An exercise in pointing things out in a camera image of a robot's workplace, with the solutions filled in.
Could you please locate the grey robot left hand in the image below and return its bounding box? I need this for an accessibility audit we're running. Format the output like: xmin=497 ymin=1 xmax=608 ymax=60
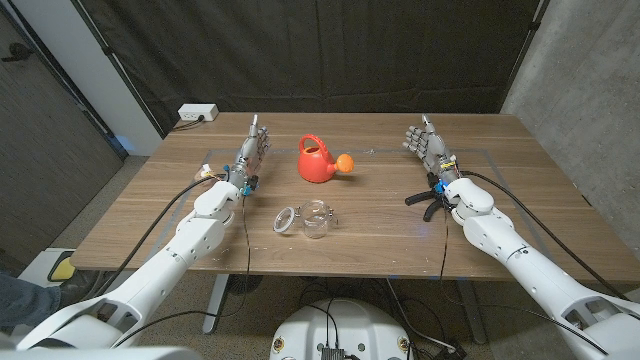
xmin=227 ymin=113 xmax=272 ymax=194

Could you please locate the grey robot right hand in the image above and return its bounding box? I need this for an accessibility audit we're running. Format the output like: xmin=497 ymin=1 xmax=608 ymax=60
xmin=402 ymin=113 xmax=460 ymax=185

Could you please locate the orange plastic watering can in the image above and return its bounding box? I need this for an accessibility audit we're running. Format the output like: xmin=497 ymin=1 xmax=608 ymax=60
xmin=297 ymin=133 xmax=355 ymax=184

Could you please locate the clear hinged jar lid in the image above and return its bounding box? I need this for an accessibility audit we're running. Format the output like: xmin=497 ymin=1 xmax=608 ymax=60
xmin=272 ymin=206 xmax=297 ymax=235

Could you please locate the clear plastic jar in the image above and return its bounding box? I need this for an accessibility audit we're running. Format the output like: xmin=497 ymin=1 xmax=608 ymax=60
xmin=298 ymin=199 xmax=339 ymax=240

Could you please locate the grey tape outline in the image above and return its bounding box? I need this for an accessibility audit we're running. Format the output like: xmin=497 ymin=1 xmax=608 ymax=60
xmin=144 ymin=147 xmax=569 ymax=271

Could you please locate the black curved bar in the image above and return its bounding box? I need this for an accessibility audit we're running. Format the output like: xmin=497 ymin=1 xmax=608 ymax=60
xmin=404 ymin=172 xmax=451 ymax=223

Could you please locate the small brown cork bottle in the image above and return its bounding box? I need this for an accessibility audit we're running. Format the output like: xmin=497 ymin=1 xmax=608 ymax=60
xmin=193 ymin=163 xmax=224 ymax=185

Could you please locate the white power outlet box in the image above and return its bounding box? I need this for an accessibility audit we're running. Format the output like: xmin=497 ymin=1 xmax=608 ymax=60
xmin=177 ymin=103 xmax=220 ymax=123

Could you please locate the black round fan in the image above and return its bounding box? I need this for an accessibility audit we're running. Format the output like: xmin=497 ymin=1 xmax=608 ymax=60
xmin=227 ymin=273 xmax=264 ymax=296

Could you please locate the black backdrop curtain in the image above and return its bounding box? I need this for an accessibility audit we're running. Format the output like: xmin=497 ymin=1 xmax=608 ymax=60
xmin=74 ymin=0 xmax=544 ymax=136

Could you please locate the black backdrop stand pole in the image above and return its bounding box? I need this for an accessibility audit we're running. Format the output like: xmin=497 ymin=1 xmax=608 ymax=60
xmin=72 ymin=0 xmax=166 ymax=139
xmin=499 ymin=0 xmax=550 ymax=114

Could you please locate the white table leg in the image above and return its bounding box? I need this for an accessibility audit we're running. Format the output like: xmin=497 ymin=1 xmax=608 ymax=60
xmin=202 ymin=273 xmax=231 ymax=335

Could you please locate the grey table leg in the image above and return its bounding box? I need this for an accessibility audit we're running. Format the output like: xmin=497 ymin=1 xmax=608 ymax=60
xmin=455 ymin=279 xmax=489 ymax=345

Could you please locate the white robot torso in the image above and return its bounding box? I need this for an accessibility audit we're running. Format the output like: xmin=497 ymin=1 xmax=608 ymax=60
xmin=269 ymin=298 xmax=414 ymax=360

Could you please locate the black power adapter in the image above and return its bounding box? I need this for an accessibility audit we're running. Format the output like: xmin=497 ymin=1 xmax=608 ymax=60
xmin=433 ymin=341 xmax=469 ymax=360

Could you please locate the dark wooden door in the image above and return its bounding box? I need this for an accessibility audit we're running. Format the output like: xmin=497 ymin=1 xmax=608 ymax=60
xmin=0 ymin=9 xmax=126 ymax=274

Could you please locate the dark leather shoe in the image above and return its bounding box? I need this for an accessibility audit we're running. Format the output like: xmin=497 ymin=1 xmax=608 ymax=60
xmin=57 ymin=269 xmax=106 ymax=297

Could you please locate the yellow and black object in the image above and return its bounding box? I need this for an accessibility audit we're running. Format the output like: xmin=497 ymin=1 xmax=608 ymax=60
xmin=47 ymin=250 xmax=77 ymax=282

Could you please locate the white floor platform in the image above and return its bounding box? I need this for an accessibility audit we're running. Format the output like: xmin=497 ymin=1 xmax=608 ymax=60
xmin=17 ymin=247 xmax=76 ymax=289

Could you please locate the blue jeans leg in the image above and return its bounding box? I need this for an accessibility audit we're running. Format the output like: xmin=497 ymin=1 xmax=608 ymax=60
xmin=0 ymin=272 xmax=61 ymax=334

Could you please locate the black outlet power cord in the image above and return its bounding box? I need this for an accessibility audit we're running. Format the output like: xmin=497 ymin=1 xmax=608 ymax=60
xmin=172 ymin=115 xmax=206 ymax=132

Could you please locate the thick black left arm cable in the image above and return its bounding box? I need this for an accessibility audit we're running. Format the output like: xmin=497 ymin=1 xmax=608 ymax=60
xmin=92 ymin=172 xmax=229 ymax=299

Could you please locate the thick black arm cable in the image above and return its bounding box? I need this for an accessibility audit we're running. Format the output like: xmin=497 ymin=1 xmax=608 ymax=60
xmin=458 ymin=169 xmax=631 ymax=302
xmin=92 ymin=172 xmax=229 ymax=299

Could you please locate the thin black left arm wire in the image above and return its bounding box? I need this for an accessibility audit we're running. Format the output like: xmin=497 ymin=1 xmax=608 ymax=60
xmin=112 ymin=194 xmax=252 ymax=349

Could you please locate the thin black arm wire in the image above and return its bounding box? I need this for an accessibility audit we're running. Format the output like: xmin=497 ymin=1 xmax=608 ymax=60
xmin=438 ymin=204 xmax=611 ymax=357
xmin=112 ymin=194 xmax=252 ymax=349

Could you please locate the thin black right arm wire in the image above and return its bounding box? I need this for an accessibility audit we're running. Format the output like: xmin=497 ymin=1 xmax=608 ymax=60
xmin=438 ymin=204 xmax=611 ymax=357

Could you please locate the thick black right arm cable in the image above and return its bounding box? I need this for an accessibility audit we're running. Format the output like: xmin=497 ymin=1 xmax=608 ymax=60
xmin=458 ymin=169 xmax=631 ymax=302

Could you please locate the black torso cable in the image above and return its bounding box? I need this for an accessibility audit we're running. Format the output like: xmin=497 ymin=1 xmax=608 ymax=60
xmin=303 ymin=302 xmax=341 ymax=349

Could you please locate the black door handle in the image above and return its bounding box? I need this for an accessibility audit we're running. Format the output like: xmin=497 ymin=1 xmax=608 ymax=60
xmin=0 ymin=42 xmax=34 ymax=64

